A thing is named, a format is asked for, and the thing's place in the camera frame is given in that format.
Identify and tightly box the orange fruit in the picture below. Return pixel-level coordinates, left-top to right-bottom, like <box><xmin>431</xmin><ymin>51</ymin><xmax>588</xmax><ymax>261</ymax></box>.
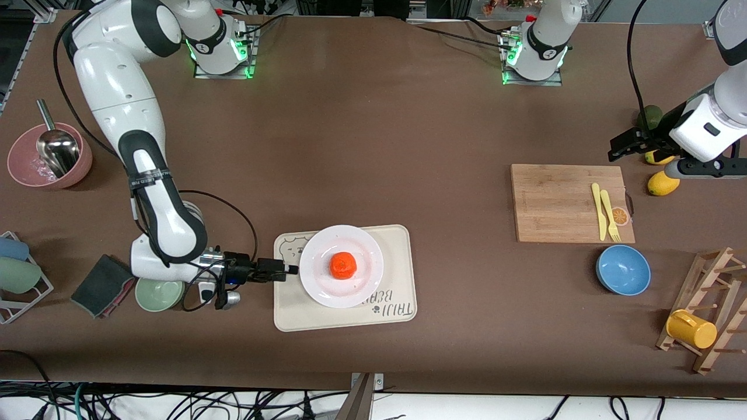
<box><xmin>330</xmin><ymin>252</ymin><xmax>358</xmax><ymax>280</ymax></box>

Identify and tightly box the white round plate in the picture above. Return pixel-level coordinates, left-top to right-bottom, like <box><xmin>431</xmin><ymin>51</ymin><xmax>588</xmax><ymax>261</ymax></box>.
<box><xmin>299</xmin><ymin>225</ymin><xmax>385</xmax><ymax>309</ymax></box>

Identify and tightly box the dark green lime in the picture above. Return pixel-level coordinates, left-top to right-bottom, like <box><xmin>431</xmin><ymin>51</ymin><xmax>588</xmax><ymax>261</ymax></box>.
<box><xmin>636</xmin><ymin>105</ymin><xmax>664</xmax><ymax>132</ymax></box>

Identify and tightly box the pale green bowl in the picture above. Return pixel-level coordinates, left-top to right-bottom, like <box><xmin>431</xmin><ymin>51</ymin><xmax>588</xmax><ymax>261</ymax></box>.
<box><xmin>135</xmin><ymin>279</ymin><xmax>187</xmax><ymax>313</ymax></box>

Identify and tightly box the yellow plastic fork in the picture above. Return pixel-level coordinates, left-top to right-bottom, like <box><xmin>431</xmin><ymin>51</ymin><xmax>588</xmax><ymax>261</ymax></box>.
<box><xmin>600</xmin><ymin>190</ymin><xmax>622</xmax><ymax>243</ymax></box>

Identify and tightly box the yellow plastic knife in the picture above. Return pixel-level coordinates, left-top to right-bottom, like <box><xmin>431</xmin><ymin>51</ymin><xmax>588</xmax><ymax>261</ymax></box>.
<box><xmin>591</xmin><ymin>183</ymin><xmax>608</xmax><ymax>242</ymax></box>

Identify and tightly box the wooden cutting board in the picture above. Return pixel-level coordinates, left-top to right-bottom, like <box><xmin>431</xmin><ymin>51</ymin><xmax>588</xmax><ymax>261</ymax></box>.
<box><xmin>511</xmin><ymin>164</ymin><xmax>636</xmax><ymax>244</ymax></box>

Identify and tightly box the dark grey folded cloth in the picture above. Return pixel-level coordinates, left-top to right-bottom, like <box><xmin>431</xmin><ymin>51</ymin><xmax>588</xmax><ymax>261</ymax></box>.
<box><xmin>70</xmin><ymin>254</ymin><xmax>139</xmax><ymax>319</ymax></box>

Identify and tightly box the blue bowl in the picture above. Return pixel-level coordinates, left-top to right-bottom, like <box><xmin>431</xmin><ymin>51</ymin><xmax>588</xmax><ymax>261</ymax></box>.
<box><xmin>596</xmin><ymin>244</ymin><xmax>652</xmax><ymax>296</ymax></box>

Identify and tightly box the cream bear print tray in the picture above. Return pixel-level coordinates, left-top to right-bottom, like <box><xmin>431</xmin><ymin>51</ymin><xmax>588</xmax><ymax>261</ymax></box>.
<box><xmin>273</xmin><ymin>224</ymin><xmax>418</xmax><ymax>333</ymax></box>

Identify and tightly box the pink bowl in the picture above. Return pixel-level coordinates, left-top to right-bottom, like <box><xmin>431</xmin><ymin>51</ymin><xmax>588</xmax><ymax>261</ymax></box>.
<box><xmin>7</xmin><ymin>122</ymin><xmax>93</xmax><ymax>190</ymax></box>

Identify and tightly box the yellow mug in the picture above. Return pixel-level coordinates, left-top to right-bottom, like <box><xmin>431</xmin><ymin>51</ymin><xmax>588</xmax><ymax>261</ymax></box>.
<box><xmin>666</xmin><ymin>309</ymin><xmax>718</xmax><ymax>350</ymax></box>

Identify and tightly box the metal ladle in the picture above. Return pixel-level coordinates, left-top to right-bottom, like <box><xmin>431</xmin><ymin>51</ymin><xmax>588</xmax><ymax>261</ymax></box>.
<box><xmin>36</xmin><ymin>99</ymin><xmax>81</xmax><ymax>179</ymax></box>

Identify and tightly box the pale green cup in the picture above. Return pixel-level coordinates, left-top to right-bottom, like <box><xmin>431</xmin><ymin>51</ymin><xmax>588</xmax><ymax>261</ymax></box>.
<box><xmin>0</xmin><ymin>257</ymin><xmax>43</xmax><ymax>294</ymax></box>

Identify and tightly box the pale blue cup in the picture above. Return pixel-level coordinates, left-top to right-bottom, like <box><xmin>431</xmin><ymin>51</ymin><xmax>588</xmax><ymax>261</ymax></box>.
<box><xmin>0</xmin><ymin>237</ymin><xmax>30</xmax><ymax>261</ymax></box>

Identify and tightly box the wooden peg rack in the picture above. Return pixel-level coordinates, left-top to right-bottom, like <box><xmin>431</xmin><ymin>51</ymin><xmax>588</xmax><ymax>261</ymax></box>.
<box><xmin>657</xmin><ymin>247</ymin><xmax>747</xmax><ymax>375</ymax></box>

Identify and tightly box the metal camera mount arm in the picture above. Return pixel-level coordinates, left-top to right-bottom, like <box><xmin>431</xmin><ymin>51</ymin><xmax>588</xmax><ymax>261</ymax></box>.
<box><xmin>331</xmin><ymin>372</ymin><xmax>385</xmax><ymax>420</ymax></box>

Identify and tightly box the white wire rack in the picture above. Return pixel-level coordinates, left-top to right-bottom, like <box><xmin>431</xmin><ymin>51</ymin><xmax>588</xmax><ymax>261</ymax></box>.
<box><xmin>0</xmin><ymin>231</ymin><xmax>54</xmax><ymax>325</ymax></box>

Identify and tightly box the black floor cable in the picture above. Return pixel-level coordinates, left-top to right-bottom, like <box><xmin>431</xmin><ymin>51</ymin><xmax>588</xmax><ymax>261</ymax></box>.
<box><xmin>0</xmin><ymin>349</ymin><xmax>60</xmax><ymax>420</ymax></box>

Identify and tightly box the aluminium frame corner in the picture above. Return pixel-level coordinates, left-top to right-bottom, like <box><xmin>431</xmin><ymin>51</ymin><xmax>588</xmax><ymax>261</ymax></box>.
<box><xmin>32</xmin><ymin>0</ymin><xmax>60</xmax><ymax>24</ymax></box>

